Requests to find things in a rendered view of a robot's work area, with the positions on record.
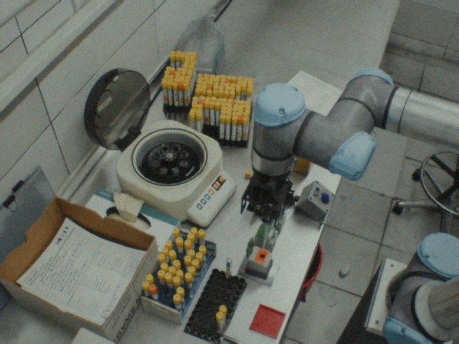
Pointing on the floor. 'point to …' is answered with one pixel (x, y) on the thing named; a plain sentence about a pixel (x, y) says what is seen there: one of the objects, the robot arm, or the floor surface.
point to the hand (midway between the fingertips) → (267, 216)
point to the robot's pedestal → (358, 325)
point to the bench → (242, 156)
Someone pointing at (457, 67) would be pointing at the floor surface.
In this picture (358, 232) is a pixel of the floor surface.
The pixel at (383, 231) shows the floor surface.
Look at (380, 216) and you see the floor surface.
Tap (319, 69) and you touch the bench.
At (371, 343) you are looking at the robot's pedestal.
